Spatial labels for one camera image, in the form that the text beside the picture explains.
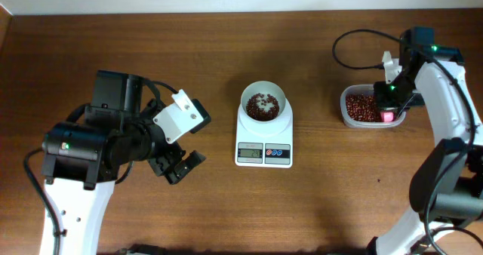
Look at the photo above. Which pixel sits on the red beans in bowl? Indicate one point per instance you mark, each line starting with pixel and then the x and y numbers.
pixel 262 107

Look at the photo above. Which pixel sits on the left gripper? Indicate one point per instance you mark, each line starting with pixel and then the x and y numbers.
pixel 164 167

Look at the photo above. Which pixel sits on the red beans in container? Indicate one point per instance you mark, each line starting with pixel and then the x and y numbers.
pixel 362 107

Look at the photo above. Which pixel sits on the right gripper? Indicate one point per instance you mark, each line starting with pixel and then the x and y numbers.
pixel 392 99

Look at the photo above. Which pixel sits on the pink measuring scoop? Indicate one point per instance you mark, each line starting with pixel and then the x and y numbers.
pixel 387 116

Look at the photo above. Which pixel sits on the white round bowl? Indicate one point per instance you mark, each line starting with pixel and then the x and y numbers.
pixel 264 87

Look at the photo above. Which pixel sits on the clear plastic bean container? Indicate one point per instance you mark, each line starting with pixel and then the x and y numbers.
pixel 366 89

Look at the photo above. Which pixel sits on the white digital kitchen scale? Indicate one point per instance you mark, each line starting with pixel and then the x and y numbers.
pixel 264 143

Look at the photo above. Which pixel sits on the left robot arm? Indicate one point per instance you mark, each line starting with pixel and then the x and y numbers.
pixel 74 205

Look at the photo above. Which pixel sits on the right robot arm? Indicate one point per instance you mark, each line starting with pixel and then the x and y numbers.
pixel 446 191

